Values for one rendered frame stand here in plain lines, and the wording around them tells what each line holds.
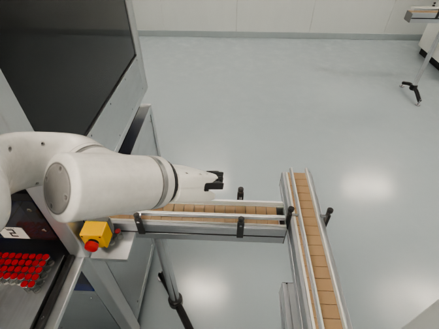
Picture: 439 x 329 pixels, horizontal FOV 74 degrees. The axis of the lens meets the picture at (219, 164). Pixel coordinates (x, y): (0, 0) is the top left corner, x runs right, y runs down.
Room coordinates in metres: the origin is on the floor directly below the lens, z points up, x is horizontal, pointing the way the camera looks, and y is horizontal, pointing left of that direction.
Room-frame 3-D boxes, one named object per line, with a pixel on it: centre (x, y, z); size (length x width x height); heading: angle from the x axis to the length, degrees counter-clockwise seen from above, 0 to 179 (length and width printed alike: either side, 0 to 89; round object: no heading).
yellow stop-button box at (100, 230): (0.53, 0.39, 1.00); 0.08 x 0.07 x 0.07; 177
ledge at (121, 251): (0.57, 0.38, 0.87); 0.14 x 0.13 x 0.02; 177
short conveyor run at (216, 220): (0.66, 0.10, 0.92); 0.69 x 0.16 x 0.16; 87
